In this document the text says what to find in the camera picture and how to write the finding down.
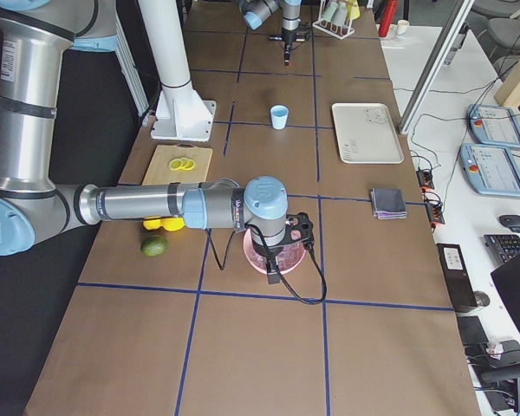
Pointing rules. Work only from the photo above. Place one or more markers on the teach pendant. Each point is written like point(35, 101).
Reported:
point(494, 125)
point(491, 170)

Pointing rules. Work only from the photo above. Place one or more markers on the aluminium frame post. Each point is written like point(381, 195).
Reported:
point(435, 60)

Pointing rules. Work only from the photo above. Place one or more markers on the yellow lemon upper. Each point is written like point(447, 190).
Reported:
point(152, 224)

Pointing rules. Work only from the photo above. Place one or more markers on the small white paper cup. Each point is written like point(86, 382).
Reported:
point(402, 27)

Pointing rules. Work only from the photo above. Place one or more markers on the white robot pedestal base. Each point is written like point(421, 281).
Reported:
point(181, 113)

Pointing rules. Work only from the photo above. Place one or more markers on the yellow lemon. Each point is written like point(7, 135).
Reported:
point(152, 224)
point(172, 224)

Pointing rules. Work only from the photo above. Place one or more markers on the lemon slices stack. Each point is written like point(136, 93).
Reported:
point(181, 164)

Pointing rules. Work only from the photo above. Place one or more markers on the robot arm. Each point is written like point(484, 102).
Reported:
point(256, 12)
point(34, 209)

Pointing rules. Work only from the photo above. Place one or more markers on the black computer mouse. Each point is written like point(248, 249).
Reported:
point(510, 221)

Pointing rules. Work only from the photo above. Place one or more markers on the red bottle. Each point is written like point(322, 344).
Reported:
point(387, 17)

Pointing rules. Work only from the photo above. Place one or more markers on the black keyboard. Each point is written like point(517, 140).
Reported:
point(502, 247)

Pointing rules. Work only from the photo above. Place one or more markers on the yellow lemon lower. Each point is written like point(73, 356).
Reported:
point(172, 224)

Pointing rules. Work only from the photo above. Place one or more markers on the yellow cup on rack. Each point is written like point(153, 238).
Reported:
point(353, 9)

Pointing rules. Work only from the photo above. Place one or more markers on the black box device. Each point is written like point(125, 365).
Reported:
point(456, 278)

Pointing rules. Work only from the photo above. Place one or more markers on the steel muddler black tip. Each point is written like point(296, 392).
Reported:
point(279, 38)

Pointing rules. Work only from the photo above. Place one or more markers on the upper teach pendant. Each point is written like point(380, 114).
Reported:
point(494, 125)

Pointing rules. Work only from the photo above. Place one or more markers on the clear ice cubes pile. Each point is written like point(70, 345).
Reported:
point(294, 253)

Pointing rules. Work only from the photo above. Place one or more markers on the pink bowl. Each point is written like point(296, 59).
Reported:
point(248, 245)

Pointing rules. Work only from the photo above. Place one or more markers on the white cup on rack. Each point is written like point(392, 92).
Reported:
point(341, 16)

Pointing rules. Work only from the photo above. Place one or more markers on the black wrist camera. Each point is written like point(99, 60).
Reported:
point(299, 229)
point(304, 32)

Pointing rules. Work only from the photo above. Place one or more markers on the lower teach pendant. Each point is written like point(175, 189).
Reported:
point(491, 170)

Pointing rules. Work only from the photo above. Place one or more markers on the green avocado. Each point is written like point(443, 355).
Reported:
point(154, 246)

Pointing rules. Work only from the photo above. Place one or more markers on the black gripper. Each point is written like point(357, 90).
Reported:
point(289, 40)
point(268, 254)

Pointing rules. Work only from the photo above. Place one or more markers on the cream bear tray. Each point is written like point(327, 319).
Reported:
point(366, 134)

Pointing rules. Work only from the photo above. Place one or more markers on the grey folded cloth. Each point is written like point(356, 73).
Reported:
point(388, 203)

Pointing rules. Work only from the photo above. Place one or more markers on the white wire cup rack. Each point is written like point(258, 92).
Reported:
point(328, 28)

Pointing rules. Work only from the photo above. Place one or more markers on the light blue plastic cup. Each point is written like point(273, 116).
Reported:
point(279, 115)

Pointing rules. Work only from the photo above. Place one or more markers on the mint green cup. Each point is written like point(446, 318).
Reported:
point(330, 7)

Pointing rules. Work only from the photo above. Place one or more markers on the bamboo cutting board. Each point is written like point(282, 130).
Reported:
point(158, 172)

